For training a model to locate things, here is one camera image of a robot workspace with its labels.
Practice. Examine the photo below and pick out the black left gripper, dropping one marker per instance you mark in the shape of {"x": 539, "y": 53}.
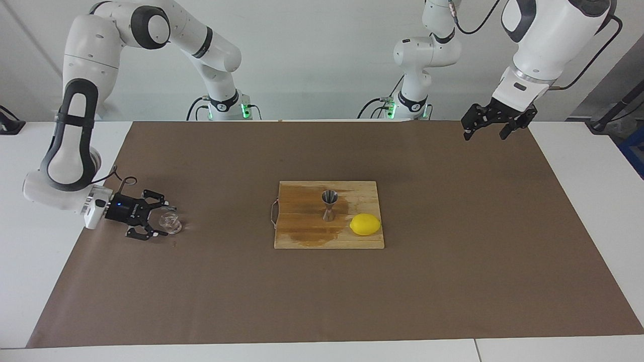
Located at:
{"x": 508, "y": 109}

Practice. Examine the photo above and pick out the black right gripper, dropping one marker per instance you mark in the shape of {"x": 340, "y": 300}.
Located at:
{"x": 125, "y": 210}

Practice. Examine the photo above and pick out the small clear glass beaker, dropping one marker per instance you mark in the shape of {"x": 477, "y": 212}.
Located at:
{"x": 171, "y": 225}

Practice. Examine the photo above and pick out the steel double jigger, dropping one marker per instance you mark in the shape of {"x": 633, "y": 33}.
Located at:
{"x": 328, "y": 215}

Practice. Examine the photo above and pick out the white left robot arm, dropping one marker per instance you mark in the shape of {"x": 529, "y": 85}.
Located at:
{"x": 548, "y": 40}

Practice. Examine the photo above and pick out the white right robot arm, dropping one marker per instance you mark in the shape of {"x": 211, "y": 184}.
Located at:
{"x": 80, "y": 60}

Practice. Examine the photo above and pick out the brown paper table mat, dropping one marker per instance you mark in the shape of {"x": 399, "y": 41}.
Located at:
{"x": 201, "y": 291}

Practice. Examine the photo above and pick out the black tripod stand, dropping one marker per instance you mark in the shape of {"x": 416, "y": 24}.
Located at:
{"x": 616, "y": 108}

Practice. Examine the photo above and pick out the blue crate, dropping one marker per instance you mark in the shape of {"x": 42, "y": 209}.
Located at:
{"x": 636, "y": 151}

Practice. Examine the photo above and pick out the wooden cutting board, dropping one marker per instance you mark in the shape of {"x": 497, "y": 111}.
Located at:
{"x": 302, "y": 236}

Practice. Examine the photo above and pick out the yellow lemon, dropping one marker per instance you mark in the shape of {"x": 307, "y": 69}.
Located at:
{"x": 365, "y": 224}

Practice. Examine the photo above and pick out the black clamp mount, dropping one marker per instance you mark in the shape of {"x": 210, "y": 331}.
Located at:
{"x": 10, "y": 125}

